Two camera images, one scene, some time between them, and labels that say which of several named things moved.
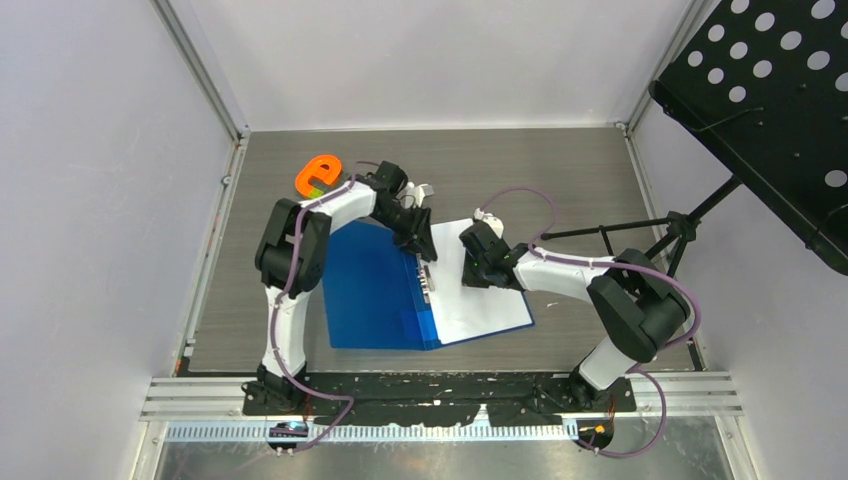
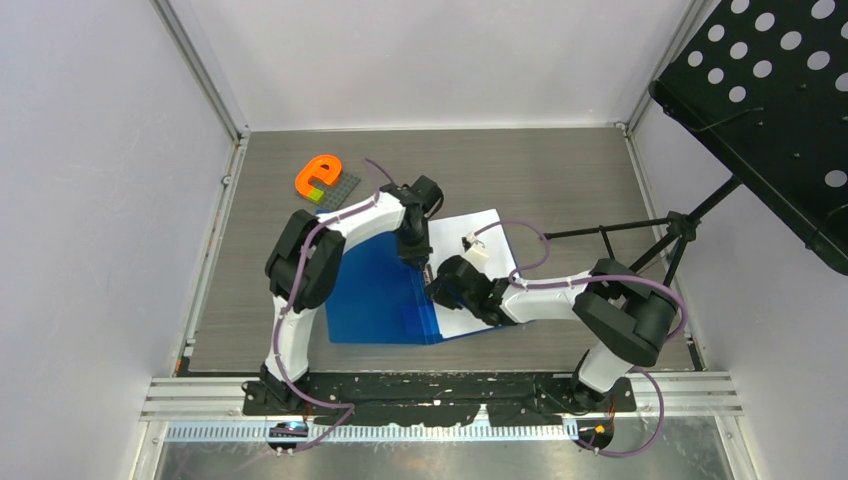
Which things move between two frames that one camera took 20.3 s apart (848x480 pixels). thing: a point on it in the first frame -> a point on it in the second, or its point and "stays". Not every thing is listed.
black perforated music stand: x=764 y=83 stays
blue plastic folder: x=379 y=296 stays
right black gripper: x=470 y=280 -> x=441 y=294
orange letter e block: x=326 y=167 stays
